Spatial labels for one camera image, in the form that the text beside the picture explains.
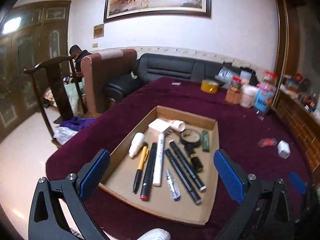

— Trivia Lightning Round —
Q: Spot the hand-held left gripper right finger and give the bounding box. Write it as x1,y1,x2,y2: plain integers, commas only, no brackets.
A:
213,149,300,240

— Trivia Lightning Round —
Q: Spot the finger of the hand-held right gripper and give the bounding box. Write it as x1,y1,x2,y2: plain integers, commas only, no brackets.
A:
287,171,307,195

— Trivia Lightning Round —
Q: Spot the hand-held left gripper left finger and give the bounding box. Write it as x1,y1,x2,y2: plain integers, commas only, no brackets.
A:
28,149,111,240

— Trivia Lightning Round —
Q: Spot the white cube charger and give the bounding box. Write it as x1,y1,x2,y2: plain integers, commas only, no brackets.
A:
277,140,291,160

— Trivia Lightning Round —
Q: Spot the black lipstick with gold band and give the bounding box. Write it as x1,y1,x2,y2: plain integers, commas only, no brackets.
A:
185,145,203,173

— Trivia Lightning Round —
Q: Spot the green lighter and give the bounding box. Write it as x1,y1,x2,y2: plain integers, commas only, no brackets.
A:
201,129,210,152

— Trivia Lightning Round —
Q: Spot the black marker with white cap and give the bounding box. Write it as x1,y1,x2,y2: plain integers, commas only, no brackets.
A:
169,140,207,192

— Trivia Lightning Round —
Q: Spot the black marker with grey cap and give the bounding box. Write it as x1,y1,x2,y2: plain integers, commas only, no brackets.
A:
164,149,202,204

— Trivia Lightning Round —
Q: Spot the yellow black pen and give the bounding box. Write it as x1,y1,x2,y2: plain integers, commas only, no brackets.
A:
132,142,150,194

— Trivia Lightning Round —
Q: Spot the black tape roll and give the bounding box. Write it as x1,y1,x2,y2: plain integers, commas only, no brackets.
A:
179,129,202,147

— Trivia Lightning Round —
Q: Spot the small white bottle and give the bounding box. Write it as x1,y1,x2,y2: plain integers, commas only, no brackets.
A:
128,132,145,158

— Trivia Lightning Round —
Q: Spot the black marker with red cap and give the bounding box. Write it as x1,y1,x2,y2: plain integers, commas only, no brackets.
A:
140,142,158,201

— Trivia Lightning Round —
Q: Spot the silver refill with blue tip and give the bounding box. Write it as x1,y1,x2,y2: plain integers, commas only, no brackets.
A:
165,169,181,201

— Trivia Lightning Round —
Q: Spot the white marker pen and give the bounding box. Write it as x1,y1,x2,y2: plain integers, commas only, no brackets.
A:
152,133,165,187

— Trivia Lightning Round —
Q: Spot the brown cardboard box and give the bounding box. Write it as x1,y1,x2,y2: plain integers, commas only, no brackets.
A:
99,106,220,227

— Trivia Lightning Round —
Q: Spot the white glue bottle red label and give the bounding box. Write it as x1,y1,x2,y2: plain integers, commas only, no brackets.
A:
168,120,186,132

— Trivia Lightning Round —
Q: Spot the white charger plug with prongs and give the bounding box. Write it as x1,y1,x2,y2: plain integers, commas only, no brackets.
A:
148,119,173,134

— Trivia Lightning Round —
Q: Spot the purple velvet tablecloth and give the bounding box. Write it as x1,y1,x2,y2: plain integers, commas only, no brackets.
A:
46,77,315,240

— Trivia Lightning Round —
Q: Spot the clear packet with red insert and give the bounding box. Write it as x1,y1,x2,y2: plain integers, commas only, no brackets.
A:
257,137,278,147

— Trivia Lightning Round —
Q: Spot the white plastic bag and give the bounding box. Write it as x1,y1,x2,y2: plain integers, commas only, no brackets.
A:
52,126,77,145

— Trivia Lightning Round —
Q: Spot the purple cloth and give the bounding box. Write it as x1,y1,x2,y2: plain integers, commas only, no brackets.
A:
60,117,97,132

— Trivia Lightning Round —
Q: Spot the wooden brick-pattern counter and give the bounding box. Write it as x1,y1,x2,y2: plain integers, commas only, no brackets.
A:
271,74,320,173

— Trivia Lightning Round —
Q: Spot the orange jar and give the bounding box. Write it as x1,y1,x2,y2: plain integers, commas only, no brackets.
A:
225,87,242,105

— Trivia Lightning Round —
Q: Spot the pale green patterned cloth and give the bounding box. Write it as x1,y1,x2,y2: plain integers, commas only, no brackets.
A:
64,82,87,115

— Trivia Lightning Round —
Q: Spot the white jar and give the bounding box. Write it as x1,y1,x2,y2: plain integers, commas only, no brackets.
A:
239,84,259,108

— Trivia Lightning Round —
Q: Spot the clear jar with blue label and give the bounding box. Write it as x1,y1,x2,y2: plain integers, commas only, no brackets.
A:
254,84,275,113

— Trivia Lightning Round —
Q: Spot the white textured cloth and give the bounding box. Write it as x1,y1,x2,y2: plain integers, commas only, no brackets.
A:
136,228,172,240

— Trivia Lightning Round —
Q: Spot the dark wooden stand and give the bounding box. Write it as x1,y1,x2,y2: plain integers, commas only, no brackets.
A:
24,56,88,145

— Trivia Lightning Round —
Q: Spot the yellow tape roll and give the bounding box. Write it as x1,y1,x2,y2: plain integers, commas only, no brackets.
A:
200,79,220,94

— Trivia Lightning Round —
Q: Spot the gold jar with red lid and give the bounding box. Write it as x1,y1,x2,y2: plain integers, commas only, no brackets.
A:
230,77,243,92

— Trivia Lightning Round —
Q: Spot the brown upholstered chair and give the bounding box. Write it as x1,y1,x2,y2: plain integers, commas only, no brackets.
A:
80,49,137,114

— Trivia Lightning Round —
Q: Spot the pile of small items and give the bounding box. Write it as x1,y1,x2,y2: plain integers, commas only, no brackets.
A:
282,72,320,120

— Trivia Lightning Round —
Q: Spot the clear plastic bag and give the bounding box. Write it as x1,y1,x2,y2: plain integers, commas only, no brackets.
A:
216,66,238,89

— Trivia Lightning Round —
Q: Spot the clear jar with red lid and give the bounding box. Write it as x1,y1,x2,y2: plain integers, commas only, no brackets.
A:
261,71,278,90

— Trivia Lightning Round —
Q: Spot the dark grey sofa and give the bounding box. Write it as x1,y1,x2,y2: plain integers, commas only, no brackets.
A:
104,53,258,103

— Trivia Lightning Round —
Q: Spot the dark wooden wardrobe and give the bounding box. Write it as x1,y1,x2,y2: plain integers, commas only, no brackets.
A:
0,0,72,142

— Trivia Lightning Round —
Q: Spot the wooden pillar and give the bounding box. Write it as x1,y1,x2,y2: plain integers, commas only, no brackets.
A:
271,0,307,108

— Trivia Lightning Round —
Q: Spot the yellow wall plaque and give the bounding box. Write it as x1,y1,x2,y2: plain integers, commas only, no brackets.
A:
93,23,105,39

